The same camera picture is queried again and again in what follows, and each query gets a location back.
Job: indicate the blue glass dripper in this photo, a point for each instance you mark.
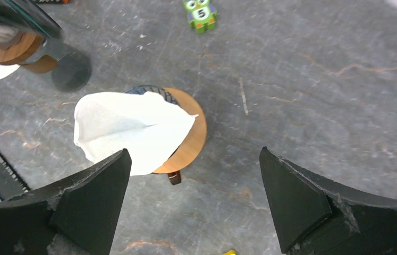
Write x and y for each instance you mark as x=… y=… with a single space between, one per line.
x=142 y=89

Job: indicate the brown glass dripper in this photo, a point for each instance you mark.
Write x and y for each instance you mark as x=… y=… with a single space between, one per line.
x=174 y=177

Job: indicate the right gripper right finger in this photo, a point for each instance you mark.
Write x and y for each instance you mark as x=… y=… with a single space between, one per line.
x=315 y=215

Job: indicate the yellow owl block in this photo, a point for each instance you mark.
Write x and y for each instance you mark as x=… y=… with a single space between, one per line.
x=230 y=252

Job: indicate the green monster block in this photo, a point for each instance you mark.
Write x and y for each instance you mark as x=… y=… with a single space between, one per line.
x=201 y=15

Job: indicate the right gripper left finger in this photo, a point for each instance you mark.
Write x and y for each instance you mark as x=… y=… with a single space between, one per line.
x=83 y=207

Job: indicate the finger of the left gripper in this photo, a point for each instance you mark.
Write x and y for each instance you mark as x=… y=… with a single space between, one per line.
x=28 y=16

